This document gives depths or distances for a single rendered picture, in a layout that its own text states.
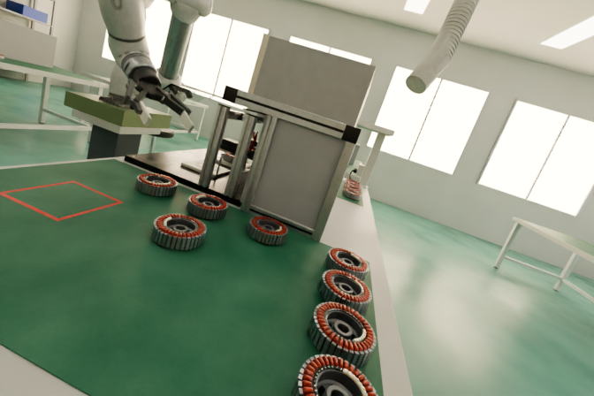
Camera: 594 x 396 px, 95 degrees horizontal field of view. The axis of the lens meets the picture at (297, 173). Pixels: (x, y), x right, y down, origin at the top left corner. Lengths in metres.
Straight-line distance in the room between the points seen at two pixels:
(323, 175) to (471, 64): 5.55
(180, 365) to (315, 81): 0.81
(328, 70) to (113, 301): 0.81
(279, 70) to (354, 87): 0.26
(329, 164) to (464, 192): 5.47
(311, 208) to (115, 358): 0.60
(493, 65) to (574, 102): 1.47
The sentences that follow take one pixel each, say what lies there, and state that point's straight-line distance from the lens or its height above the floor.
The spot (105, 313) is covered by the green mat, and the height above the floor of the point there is 0.75.
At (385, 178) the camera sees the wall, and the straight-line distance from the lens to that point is 5.85.
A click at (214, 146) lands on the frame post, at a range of 0.95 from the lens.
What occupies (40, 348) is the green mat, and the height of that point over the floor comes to 0.75.
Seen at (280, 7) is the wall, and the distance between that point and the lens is 6.52.
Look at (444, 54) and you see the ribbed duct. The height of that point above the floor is 1.82.
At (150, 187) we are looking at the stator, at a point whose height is 0.78.
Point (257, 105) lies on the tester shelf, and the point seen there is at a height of 1.09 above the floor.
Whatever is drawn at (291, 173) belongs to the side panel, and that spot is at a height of 0.92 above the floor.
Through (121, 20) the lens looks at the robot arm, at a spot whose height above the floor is 1.19.
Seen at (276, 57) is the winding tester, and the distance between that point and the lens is 1.00.
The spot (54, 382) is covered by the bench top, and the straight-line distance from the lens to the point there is 0.45.
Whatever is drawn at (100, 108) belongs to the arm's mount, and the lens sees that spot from 1.86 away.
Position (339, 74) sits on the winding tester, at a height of 1.26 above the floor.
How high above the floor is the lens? 1.09
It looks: 11 degrees down
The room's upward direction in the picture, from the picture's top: 18 degrees clockwise
